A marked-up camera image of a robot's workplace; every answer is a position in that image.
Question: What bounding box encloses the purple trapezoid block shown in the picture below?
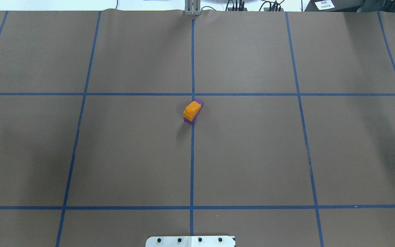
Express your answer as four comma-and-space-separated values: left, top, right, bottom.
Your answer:
183, 98, 205, 125

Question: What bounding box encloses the orange trapezoid block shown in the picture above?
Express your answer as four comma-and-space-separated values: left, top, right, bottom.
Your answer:
183, 101, 202, 121

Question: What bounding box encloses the aluminium frame post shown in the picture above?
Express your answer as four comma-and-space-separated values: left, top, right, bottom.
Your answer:
184, 0, 202, 16

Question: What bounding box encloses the white camera pole base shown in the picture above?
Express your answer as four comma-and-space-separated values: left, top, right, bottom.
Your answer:
145, 235, 236, 247

